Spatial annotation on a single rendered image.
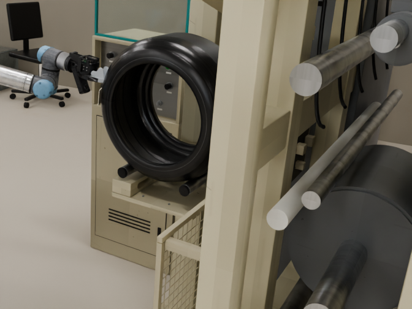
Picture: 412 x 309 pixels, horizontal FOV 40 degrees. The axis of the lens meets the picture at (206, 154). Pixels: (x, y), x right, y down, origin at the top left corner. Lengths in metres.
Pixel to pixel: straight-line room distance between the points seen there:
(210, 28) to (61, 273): 1.65
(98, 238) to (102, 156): 0.54
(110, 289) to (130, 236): 0.34
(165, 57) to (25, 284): 1.66
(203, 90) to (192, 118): 0.49
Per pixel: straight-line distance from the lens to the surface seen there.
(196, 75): 1.97
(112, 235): 3.36
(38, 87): 2.33
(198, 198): 2.29
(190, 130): 2.46
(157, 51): 2.03
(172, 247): 1.62
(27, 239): 3.63
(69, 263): 3.36
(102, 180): 3.25
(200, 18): 2.35
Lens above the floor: 1.79
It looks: 21 degrees down
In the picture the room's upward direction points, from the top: 5 degrees clockwise
